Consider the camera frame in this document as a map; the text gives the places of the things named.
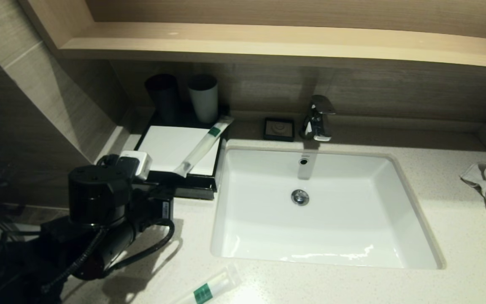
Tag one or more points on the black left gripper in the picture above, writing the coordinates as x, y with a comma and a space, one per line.
99, 195

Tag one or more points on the black plastic cup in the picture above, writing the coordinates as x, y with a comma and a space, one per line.
165, 101

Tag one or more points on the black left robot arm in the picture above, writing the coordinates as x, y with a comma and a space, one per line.
120, 240

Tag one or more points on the black box with white top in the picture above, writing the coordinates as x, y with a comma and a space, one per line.
171, 147

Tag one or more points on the black cup tray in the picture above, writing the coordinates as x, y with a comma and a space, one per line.
184, 118

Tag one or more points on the long toothbrush packet green label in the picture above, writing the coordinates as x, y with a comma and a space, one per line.
203, 145

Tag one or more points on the grey plastic cup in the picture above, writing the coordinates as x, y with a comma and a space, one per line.
205, 105

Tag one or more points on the clear toothbrush packet green label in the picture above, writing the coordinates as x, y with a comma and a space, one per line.
213, 285

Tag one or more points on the black square soap dish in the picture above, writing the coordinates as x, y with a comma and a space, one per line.
279, 128

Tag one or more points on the chrome drain stopper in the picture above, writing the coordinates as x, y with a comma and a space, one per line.
300, 197

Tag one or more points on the light wooden shelf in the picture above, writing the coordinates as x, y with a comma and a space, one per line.
268, 42

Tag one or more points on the chrome faucet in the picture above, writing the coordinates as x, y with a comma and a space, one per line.
317, 120

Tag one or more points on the white ceramic sink basin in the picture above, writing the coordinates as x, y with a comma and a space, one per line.
352, 211

